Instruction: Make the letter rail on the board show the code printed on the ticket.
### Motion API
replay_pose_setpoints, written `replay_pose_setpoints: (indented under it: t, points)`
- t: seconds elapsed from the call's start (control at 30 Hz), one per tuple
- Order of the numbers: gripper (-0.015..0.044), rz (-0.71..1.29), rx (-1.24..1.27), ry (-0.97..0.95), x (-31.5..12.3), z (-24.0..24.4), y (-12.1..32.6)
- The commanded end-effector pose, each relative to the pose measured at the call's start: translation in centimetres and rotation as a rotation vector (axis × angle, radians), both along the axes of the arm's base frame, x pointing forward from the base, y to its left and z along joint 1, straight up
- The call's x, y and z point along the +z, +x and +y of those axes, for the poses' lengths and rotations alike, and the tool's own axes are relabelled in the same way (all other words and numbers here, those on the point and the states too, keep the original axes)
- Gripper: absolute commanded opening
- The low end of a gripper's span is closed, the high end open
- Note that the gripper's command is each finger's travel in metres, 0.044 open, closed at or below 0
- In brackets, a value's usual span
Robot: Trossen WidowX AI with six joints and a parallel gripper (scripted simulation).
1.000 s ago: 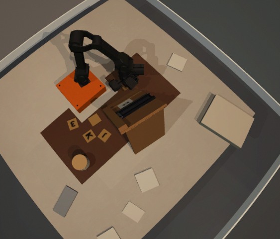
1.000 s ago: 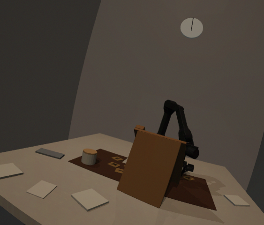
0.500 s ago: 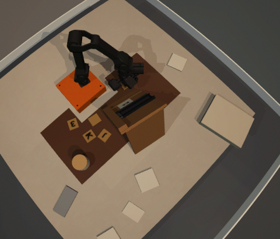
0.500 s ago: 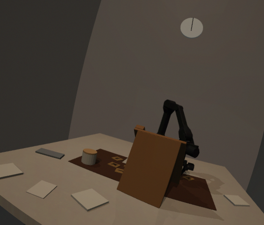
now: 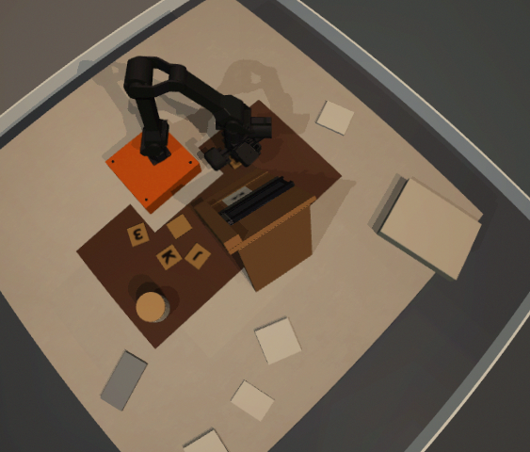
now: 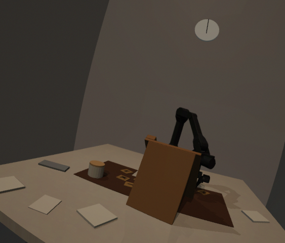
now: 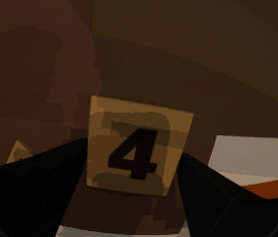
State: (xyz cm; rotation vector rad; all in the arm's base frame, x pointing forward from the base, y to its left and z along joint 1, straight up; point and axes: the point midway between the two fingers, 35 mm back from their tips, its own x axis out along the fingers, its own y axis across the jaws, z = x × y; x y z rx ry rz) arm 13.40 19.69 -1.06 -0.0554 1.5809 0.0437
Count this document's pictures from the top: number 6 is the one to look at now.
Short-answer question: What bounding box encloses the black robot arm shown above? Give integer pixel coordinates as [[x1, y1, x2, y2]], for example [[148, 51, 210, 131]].
[[169, 107, 216, 169]]

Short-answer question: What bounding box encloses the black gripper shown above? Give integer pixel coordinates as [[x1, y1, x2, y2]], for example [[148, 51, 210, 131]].
[[195, 174, 210, 189]]

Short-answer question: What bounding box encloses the brown wooden board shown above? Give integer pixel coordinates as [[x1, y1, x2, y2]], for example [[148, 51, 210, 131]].
[[126, 135, 201, 225]]

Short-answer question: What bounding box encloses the grey cylindrical canister with brown lid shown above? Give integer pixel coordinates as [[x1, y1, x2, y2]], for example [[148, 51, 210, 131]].
[[88, 160, 105, 178]]

